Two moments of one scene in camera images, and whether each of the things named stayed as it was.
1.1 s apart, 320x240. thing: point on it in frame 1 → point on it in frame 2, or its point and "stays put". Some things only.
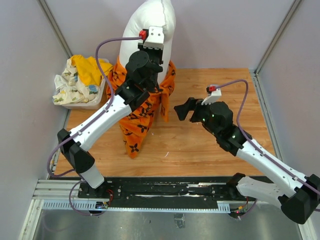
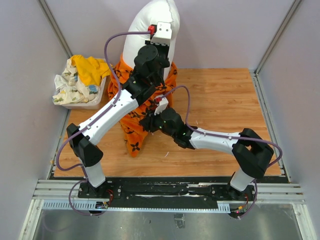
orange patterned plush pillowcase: x=135 y=128 stays put
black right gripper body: x=201 y=113 → x=155 y=123
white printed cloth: x=69 y=90 stays put
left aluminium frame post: x=46 y=11 stays put
